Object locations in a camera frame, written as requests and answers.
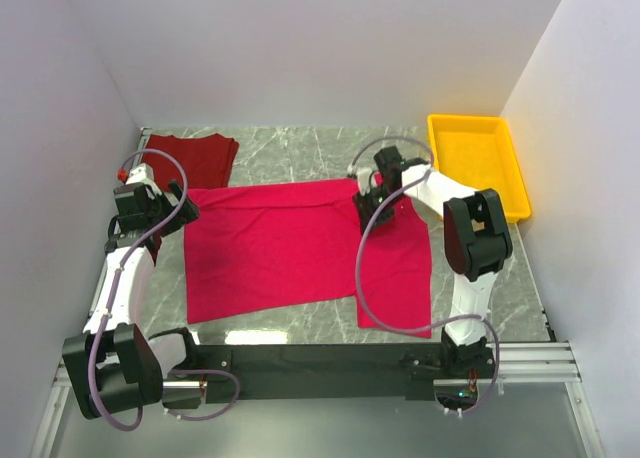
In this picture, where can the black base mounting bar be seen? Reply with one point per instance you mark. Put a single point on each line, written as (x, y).
(281, 371)

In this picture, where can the pink t shirt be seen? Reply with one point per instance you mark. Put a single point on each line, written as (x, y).
(279, 245)

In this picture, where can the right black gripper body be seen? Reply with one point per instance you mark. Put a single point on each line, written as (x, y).
(369, 203)

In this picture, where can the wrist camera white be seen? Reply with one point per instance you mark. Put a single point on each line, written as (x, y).
(142, 173)
(364, 176)

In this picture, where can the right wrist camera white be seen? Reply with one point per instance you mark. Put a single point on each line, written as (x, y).
(364, 176)

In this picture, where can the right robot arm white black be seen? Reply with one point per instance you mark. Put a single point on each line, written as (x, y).
(477, 243)

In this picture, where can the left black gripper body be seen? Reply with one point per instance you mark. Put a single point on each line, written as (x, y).
(161, 208)

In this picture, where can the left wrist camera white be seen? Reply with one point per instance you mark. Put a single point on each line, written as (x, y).
(142, 173)

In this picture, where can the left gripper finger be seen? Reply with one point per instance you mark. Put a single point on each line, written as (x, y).
(189, 211)
(177, 191)

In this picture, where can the aluminium frame rail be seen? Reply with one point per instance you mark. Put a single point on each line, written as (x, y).
(530, 411)

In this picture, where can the folded dark red t shirt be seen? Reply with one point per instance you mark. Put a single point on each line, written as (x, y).
(207, 163)

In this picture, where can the yellow plastic tray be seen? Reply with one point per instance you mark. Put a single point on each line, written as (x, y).
(478, 152)

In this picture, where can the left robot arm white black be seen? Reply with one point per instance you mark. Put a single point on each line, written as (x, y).
(112, 365)

